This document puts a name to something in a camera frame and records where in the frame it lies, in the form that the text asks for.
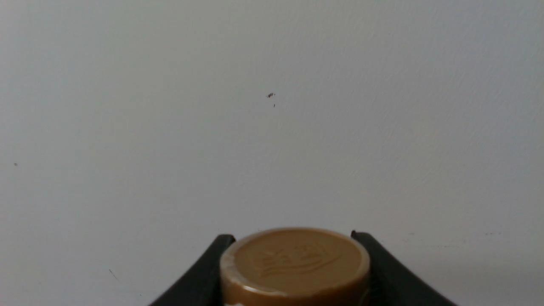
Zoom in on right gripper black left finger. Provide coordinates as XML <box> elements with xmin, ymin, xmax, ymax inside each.
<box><xmin>150</xmin><ymin>234</ymin><xmax>236</xmax><ymax>306</ymax></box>

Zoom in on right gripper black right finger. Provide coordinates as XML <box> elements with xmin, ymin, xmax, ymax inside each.
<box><xmin>351</xmin><ymin>230</ymin><xmax>455</xmax><ymax>306</ymax></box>

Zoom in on amber cooking wine bottle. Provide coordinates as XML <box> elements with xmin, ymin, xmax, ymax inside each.
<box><xmin>220</xmin><ymin>227</ymin><xmax>371</xmax><ymax>306</ymax></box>

